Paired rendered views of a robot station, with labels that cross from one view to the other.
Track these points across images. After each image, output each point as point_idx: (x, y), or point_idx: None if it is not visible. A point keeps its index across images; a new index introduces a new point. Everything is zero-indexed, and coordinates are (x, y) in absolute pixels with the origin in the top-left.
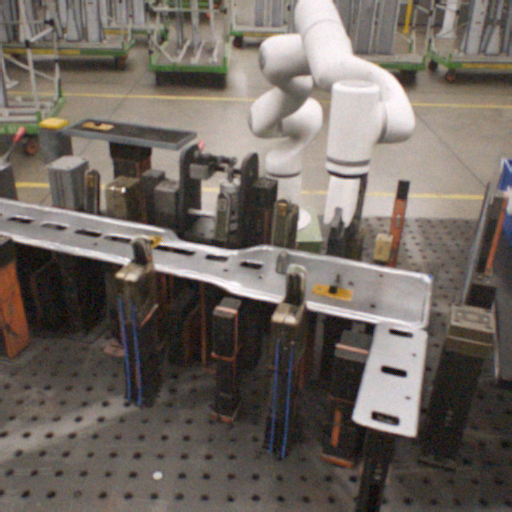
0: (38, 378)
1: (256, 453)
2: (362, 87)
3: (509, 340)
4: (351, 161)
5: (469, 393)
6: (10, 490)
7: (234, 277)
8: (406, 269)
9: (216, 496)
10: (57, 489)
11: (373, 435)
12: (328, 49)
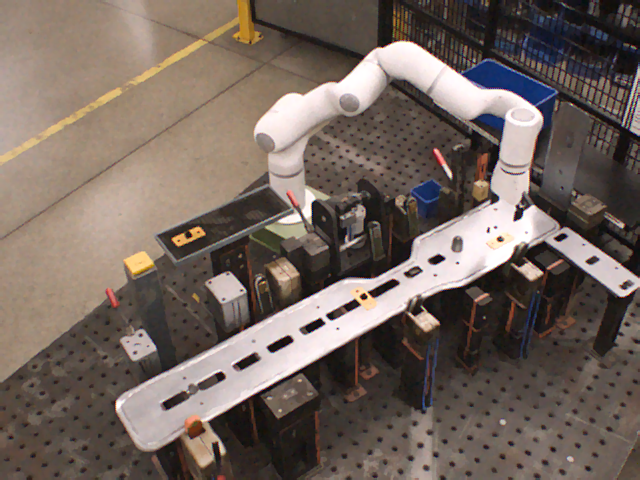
0: (353, 455)
1: (515, 365)
2: (533, 117)
3: (605, 204)
4: (529, 161)
5: (593, 243)
6: None
7: (448, 275)
8: (385, 182)
9: (537, 400)
10: (482, 479)
11: (627, 296)
12: (471, 93)
